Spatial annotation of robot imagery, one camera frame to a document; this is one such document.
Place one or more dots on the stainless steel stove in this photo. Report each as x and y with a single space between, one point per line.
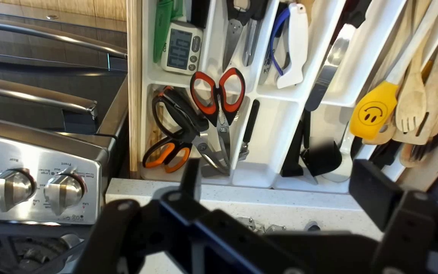
62 109

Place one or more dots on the yellow smiley spatula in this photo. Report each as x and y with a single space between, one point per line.
372 109

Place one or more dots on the left stove knob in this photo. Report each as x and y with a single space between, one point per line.
15 187

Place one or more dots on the stove knob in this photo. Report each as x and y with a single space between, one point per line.
15 187
63 190

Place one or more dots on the small black handled peeler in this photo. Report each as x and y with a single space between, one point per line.
247 129

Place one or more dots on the wooden fork spoon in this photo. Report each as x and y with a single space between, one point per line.
412 97

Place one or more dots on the right stove knob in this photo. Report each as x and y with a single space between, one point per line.
63 190

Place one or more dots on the white handled tool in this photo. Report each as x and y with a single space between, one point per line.
296 44

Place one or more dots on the green handled utensil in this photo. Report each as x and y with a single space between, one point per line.
165 12

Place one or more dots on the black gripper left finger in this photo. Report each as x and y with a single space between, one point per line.
126 231

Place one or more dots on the red handled scissors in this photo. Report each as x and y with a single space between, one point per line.
219 100

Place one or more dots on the digital kitchen timer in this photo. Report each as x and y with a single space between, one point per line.
182 48

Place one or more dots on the grey kitchen drawer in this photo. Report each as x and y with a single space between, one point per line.
142 131

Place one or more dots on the orange black kitchen shears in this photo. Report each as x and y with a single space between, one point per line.
182 129

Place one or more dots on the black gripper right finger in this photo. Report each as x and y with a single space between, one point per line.
407 219

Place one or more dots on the white cutlery organizer tray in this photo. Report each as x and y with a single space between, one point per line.
279 108

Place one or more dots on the black grill brush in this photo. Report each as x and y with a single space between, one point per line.
322 158

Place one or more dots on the silver tongs black handle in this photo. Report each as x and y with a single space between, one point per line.
243 16

